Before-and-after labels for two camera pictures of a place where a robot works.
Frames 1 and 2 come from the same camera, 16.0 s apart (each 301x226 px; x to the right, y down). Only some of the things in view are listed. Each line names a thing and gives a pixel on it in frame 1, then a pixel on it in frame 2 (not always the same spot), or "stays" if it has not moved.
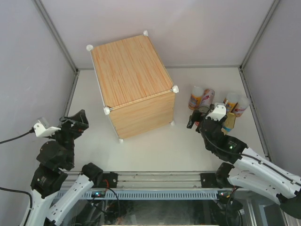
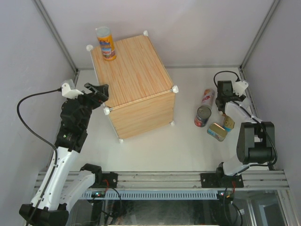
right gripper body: [220, 123] -> [234, 95]
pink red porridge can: [208, 97] stays
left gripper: [80, 121] -> [100, 92]
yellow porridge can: [196, 98] -> [106, 42]
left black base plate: [107, 180] stays
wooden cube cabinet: [138, 94] stays
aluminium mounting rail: [148, 180] stays
